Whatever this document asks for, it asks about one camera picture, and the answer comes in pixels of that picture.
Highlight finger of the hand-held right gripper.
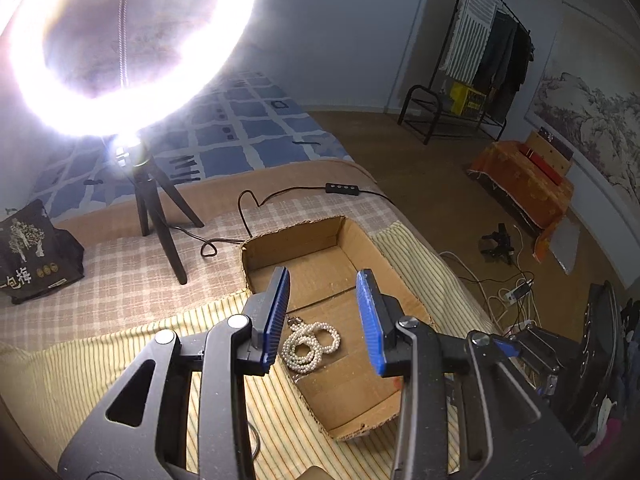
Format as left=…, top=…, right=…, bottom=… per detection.
left=492, top=327, right=562, bottom=393

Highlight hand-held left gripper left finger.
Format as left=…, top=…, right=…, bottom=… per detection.
left=57, top=266, right=292, bottom=480

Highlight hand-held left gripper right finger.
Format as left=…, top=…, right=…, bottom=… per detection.
left=355, top=269, right=588, bottom=480

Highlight multi-loop pearl necklace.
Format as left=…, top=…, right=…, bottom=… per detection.
left=280, top=317, right=342, bottom=375

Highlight cardboard box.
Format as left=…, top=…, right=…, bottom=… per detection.
left=240, top=215, right=436, bottom=443

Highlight grey flat panel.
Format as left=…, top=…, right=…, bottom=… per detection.
left=550, top=220, right=582, bottom=276

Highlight black gadget on floor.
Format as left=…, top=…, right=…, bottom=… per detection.
left=480, top=225, right=516, bottom=266

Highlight tan blanket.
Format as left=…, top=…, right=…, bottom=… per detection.
left=50, top=157, right=501, bottom=331

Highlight beige checkered cloth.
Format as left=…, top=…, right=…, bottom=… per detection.
left=0, top=190, right=401, bottom=331

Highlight black tripod stand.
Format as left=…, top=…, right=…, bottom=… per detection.
left=100, top=135, right=206, bottom=286

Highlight blue patterned bedsheet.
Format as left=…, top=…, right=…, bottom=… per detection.
left=30, top=70, right=351, bottom=211

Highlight yellow striped cloth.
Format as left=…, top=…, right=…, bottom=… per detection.
left=0, top=220, right=496, bottom=480

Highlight yellow box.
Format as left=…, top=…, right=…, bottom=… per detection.
left=450, top=82, right=488, bottom=121

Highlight black clothes rack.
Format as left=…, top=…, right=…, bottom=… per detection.
left=397, top=0, right=533, bottom=146

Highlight black printed snack bag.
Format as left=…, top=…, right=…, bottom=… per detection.
left=0, top=199, right=86, bottom=306

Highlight dark hanging clothes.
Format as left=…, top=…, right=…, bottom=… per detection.
left=472, top=10, right=533, bottom=111

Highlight striped hanging towel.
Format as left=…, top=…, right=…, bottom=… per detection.
left=442, top=0, right=498, bottom=83

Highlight white power strip with cables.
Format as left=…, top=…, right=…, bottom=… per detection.
left=440, top=250, right=536, bottom=331

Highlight black cable with inline controller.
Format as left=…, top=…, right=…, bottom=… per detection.
left=167, top=182, right=401, bottom=260

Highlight landscape wall painting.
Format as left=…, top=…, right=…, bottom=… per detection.
left=525, top=0, right=640, bottom=211

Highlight white ring light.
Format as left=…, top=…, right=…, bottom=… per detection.
left=0, top=0, right=261, bottom=142

